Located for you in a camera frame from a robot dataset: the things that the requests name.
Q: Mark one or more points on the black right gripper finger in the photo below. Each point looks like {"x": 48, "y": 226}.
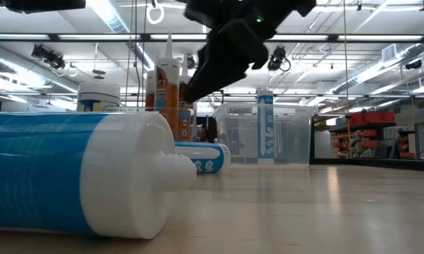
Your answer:
{"x": 229, "y": 56}

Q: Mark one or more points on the blue silicone tube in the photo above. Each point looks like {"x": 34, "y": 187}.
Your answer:
{"x": 208, "y": 157}
{"x": 56, "y": 169}
{"x": 265, "y": 134}

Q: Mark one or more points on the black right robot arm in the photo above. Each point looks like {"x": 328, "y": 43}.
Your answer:
{"x": 296, "y": 5}

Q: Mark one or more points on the small black ceiling device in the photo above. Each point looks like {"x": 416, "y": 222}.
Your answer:
{"x": 191, "y": 63}

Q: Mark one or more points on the frosted plastic container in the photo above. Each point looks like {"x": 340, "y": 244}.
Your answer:
{"x": 292, "y": 141}

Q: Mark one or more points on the shelf with red bins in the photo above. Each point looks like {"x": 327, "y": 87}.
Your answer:
{"x": 370, "y": 118}

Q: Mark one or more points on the black overhead frame bar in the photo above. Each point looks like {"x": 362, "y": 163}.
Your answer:
{"x": 333, "y": 37}

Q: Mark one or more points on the black aluminium table frame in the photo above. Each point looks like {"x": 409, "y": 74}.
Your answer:
{"x": 374, "y": 164}

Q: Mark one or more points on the black ceiling camera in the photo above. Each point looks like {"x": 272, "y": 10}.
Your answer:
{"x": 413, "y": 64}

